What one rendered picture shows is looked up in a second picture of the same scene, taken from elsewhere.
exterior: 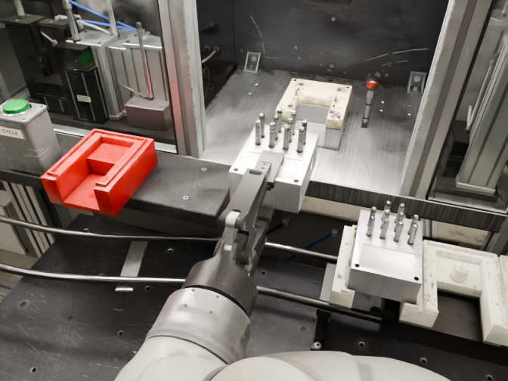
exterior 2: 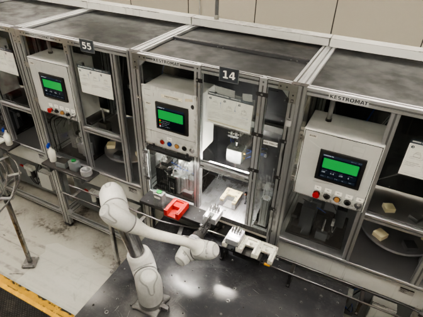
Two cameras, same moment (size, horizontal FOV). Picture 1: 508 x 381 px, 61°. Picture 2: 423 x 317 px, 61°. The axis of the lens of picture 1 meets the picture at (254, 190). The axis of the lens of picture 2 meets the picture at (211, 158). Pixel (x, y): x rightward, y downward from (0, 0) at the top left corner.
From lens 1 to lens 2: 1.94 m
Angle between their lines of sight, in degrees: 9
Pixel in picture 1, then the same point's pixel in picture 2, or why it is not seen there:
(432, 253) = (247, 238)
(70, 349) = (162, 250)
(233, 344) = not seen: hidden behind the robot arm
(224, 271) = (198, 233)
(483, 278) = (255, 244)
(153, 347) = not seen: hidden behind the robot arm
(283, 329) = not seen: hidden behind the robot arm
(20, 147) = (158, 200)
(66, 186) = (168, 211)
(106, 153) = (177, 204)
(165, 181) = (190, 213)
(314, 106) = (231, 197)
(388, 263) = (233, 238)
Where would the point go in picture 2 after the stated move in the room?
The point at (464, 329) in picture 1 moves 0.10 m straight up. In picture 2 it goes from (248, 255) to (250, 244)
